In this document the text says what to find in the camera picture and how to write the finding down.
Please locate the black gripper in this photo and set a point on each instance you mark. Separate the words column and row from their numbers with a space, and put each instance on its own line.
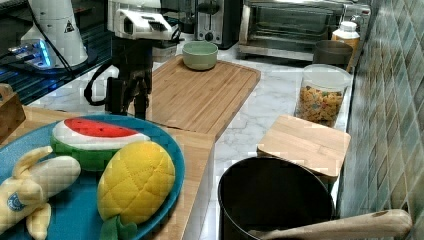
column 129, row 56

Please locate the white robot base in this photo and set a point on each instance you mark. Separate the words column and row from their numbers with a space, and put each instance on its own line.
column 54, row 33

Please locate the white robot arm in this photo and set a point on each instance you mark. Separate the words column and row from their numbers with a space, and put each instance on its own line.
column 137, row 25

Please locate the white drawer unit bamboo top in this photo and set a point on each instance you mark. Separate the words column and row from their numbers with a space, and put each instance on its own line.
column 187, row 219

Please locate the plush watermelon slice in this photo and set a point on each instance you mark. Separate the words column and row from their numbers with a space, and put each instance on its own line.
column 92, row 143

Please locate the large bamboo cutting board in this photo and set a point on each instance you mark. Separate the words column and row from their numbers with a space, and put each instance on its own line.
column 199, row 101

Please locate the plush yellow pineapple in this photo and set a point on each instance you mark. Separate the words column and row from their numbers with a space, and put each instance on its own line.
column 133, row 186

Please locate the green ceramic bowl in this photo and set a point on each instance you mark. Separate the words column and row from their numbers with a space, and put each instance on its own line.
column 200, row 55

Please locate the wooden knife block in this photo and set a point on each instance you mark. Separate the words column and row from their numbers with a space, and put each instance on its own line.
column 11, row 111

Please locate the plush peeled banana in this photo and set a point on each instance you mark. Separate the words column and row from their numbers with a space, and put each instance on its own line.
column 25, row 194

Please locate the silver black toaster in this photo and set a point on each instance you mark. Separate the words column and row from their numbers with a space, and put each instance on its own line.
column 218, row 21

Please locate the blue round plate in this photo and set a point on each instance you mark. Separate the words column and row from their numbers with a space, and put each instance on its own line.
column 75, row 214

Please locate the black pot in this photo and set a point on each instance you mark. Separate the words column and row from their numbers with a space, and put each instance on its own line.
column 264, row 193

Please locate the stainless toaster oven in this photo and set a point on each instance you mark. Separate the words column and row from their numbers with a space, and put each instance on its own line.
column 291, row 28

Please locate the clear cereal jar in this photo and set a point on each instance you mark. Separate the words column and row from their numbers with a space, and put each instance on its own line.
column 321, row 93

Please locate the square bamboo lid container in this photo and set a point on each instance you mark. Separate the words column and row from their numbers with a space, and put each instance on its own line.
column 318, row 148

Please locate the white capped orange bottle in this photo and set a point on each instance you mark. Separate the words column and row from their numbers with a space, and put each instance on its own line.
column 346, row 33

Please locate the wooden utensil handle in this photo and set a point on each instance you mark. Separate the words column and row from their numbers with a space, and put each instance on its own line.
column 387, row 223

